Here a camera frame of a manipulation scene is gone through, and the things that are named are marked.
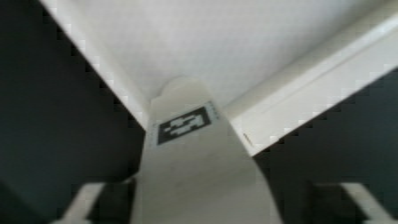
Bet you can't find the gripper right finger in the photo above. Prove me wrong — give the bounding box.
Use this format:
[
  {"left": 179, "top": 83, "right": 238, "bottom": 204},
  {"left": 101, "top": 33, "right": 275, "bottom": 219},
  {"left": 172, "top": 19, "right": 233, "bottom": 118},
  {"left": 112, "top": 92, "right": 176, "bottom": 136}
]
[{"left": 307, "top": 182, "right": 398, "bottom": 224}]

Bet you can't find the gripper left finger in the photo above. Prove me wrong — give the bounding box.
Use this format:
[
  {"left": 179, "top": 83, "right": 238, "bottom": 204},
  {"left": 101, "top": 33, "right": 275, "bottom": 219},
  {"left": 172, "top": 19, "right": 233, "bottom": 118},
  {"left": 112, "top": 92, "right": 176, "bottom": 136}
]
[{"left": 51, "top": 182, "right": 135, "bottom": 224}]

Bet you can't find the white desk top tray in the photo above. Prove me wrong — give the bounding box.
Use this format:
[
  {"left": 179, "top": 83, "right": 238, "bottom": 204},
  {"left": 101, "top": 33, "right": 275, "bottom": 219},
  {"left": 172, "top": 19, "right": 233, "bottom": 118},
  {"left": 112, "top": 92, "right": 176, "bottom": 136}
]
[{"left": 39, "top": 0, "right": 398, "bottom": 132}]

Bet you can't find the white U-shaped frame fence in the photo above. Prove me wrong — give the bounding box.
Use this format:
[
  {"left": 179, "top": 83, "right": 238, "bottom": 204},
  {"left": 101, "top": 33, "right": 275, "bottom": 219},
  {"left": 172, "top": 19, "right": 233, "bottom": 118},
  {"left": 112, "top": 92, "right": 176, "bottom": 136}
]
[{"left": 226, "top": 19, "right": 398, "bottom": 156}]

